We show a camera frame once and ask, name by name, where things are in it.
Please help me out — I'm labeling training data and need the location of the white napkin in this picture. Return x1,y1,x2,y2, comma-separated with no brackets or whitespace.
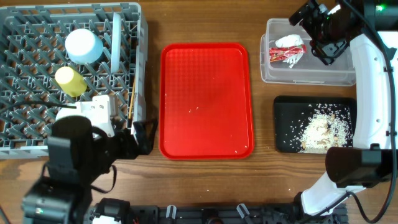
275,34,303,68

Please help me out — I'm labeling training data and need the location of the grey dishwasher rack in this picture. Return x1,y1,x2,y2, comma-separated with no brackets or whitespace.
1,2,148,159

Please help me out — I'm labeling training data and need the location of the yellow plastic cup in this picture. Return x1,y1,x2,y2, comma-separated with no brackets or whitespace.
55,67,87,97

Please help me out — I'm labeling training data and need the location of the black plastic tray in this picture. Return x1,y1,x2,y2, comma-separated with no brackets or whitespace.
273,96,356,153

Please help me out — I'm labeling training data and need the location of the small light blue bowl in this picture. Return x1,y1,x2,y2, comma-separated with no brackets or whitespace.
65,29,103,65

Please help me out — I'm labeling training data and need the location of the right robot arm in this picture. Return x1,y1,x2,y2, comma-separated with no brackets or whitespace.
289,0,397,223

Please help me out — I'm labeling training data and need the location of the leftover rice with scraps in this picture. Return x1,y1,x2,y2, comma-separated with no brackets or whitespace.
282,103,353,154

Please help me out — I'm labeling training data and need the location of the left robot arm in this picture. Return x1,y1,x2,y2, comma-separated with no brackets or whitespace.
21,115,158,223

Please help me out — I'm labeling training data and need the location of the red snack wrapper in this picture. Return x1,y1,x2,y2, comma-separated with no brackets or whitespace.
269,44,307,62

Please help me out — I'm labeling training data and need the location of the large light blue plate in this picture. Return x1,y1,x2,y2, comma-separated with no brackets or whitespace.
111,12,121,73

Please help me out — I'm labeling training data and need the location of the red plastic tray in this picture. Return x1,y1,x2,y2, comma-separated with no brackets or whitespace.
159,42,254,160

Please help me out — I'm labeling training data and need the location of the wooden chopstick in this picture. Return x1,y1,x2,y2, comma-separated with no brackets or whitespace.
128,76,136,119

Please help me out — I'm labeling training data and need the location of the light green bowl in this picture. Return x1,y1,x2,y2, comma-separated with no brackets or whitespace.
55,108,74,121

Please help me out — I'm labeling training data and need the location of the clear plastic bin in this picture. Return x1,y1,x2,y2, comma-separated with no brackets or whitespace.
260,18,356,86

